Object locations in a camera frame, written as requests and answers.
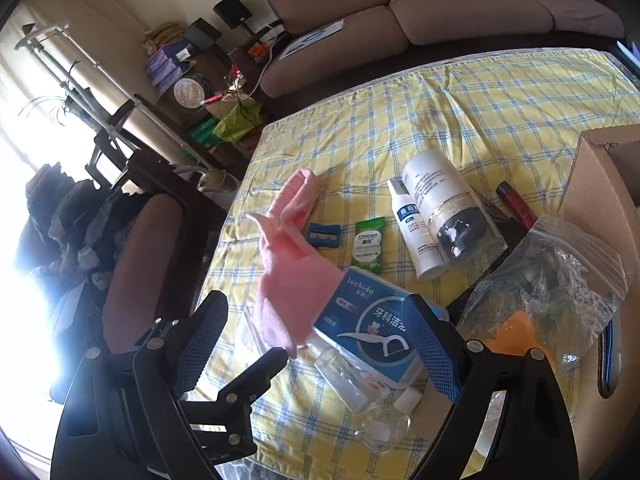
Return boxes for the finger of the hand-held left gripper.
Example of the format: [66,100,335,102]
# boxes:
[207,348,289,412]

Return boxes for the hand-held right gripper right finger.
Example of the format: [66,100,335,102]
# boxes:
[406,294,573,480]

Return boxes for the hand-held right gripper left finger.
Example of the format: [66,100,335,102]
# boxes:
[50,290,229,480]

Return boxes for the blue floss pick box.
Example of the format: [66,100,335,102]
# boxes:
[312,267,451,391]

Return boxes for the pink glove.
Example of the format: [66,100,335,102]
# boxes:
[247,169,346,358]

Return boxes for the clear jar with orange pieces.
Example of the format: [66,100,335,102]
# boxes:
[457,215,628,373]

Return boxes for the large white bottle clear cap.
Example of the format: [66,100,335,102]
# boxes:
[401,151,507,264]

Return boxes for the large cardboard box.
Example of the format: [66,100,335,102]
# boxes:
[557,129,640,411]

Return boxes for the small clear bottle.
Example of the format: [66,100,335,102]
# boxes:
[305,332,381,411]

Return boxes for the wooden chair brown seat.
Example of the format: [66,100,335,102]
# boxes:
[85,100,241,361]

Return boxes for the white tube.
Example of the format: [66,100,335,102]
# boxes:
[386,178,448,281]

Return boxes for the green packet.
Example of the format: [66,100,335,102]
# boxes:
[351,217,387,268]

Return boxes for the blue pencil sharpener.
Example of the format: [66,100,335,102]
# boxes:
[307,223,342,247]

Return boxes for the pile of clothes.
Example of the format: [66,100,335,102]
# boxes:
[20,162,151,301]

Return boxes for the yellow checked tablecloth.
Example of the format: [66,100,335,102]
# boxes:
[197,49,640,480]

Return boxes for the round printed tin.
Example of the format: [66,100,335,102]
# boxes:
[173,74,210,109]

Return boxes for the purple box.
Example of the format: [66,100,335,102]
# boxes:
[146,44,193,73]
[157,62,198,95]

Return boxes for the black speaker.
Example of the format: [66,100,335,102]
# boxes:
[183,18,222,51]
[213,0,253,28]

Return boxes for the tan woven bag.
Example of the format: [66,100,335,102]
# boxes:
[142,22,183,47]

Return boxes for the white blue paper bag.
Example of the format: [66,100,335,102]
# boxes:
[279,19,346,61]

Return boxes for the brown sofa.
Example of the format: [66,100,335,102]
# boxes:
[257,0,628,98]

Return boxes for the white clothes rack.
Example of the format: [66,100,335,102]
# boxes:
[15,20,211,171]

